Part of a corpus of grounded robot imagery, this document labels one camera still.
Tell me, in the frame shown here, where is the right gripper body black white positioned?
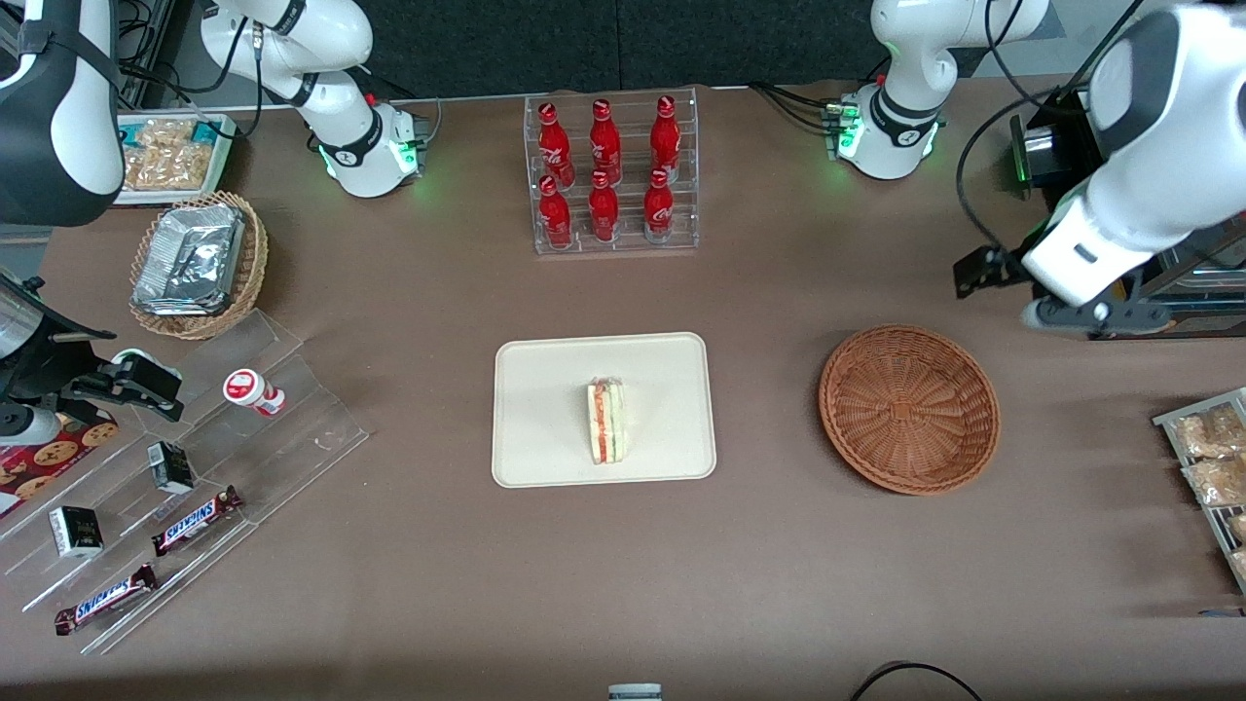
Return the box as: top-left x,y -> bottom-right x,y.
0,321 -> 118,447

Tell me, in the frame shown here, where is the triangle sandwich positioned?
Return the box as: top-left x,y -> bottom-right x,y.
585,378 -> 632,466

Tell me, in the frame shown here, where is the tray of packaged snacks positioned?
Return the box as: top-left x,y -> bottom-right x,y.
1153,387 -> 1246,597

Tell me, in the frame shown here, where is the light wicker basket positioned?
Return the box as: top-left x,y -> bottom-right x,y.
128,191 -> 270,341

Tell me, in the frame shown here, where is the round brown wicker basket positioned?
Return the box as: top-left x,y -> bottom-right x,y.
818,324 -> 1002,496

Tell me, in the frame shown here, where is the white snack tray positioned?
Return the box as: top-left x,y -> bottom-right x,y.
115,112 -> 238,207

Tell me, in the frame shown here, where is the cream plastic tray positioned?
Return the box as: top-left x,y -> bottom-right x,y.
492,332 -> 718,488

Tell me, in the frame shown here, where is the red cookie box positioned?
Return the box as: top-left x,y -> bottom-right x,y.
0,414 -> 121,519

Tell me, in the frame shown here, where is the small red white bottle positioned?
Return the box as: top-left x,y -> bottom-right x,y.
223,368 -> 287,418

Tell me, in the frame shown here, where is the silver foil pack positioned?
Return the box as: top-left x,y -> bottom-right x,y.
132,203 -> 246,317

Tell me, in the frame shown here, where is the small black white carton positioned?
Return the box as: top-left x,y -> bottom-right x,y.
49,505 -> 105,560

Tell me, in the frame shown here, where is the black appliance with yellow panel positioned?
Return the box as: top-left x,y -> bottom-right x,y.
1010,88 -> 1246,342

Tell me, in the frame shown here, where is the snickers bar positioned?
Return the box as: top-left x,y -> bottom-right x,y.
54,563 -> 160,637
151,485 -> 245,558

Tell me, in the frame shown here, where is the clear acrylic stepped stand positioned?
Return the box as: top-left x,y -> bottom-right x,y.
0,310 -> 372,656

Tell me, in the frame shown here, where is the red cola bottle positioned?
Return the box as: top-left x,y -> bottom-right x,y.
588,171 -> 620,243
538,175 -> 573,249
589,98 -> 623,186
537,101 -> 575,188
643,168 -> 675,242
649,94 -> 682,182

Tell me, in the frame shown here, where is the clear acrylic bottle rack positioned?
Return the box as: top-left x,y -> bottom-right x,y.
524,88 -> 700,256

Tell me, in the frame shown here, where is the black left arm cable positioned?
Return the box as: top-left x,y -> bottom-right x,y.
956,0 -> 1150,262

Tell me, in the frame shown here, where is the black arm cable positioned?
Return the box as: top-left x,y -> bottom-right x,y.
956,0 -> 1150,262
119,0 -> 269,139

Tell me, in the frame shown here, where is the black cable bundle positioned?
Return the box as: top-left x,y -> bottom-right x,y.
748,82 -> 846,134

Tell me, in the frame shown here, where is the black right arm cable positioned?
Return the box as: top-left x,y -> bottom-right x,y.
119,0 -> 269,139

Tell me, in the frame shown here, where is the black cable loop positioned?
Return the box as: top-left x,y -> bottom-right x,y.
849,661 -> 984,701

